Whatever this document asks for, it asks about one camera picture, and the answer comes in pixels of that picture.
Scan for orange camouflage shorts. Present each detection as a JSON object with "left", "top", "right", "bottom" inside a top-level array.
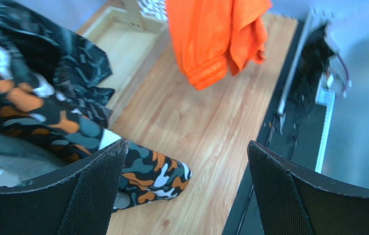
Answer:
[{"left": 0, "top": 45, "right": 192, "bottom": 211}]

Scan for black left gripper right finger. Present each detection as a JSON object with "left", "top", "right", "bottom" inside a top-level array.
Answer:
[{"left": 247, "top": 141, "right": 369, "bottom": 235}]

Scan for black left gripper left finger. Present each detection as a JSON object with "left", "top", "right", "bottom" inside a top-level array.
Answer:
[{"left": 0, "top": 139, "right": 128, "bottom": 235}]

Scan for wooden clothes rack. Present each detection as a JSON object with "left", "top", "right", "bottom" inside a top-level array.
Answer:
[{"left": 78, "top": 0, "right": 170, "bottom": 126}]

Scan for dark leaf-pattern shorts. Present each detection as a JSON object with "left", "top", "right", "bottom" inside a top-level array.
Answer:
[{"left": 0, "top": 0, "right": 115, "bottom": 127}]

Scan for grey shorts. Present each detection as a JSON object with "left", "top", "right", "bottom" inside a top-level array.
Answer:
[{"left": 0, "top": 134, "right": 66, "bottom": 187}]

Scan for white laundry basket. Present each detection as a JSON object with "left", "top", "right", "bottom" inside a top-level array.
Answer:
[{"left": 138, "top": 0, "right": 168, "bottom": 22}]

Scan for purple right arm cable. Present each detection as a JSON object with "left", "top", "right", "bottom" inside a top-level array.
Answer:
[{"left": 326, "top": 52, "right": 353, "bottom": 98}]

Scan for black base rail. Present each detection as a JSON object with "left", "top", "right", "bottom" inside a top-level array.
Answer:
[{"left": 223, "top": 21, "right": 326, "bottom": 235}]

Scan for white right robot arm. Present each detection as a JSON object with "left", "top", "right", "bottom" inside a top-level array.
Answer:
[{"left": 301, "top": 24, "right": 335, "bottom": 72}]

